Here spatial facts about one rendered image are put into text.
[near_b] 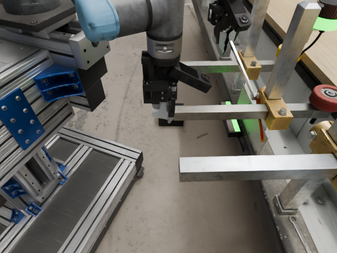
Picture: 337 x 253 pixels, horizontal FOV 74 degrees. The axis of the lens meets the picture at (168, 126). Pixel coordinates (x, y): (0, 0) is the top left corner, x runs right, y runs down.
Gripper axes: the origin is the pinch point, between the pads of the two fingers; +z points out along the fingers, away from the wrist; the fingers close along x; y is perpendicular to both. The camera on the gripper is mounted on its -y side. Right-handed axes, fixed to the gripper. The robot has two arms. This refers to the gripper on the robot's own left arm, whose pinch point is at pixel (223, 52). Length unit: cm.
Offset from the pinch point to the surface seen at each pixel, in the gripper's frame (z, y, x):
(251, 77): 7.0, -7.6, -8.1
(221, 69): 5.9, -0.9, 0.0
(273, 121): 4.3, -30.2, 2.7
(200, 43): 90, 176, -93
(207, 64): 4.2, 1.8, 4.7
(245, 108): 3.6, -23.7, 6.7
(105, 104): 90, 102, 40
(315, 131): -5.7, -42.4, 7.1
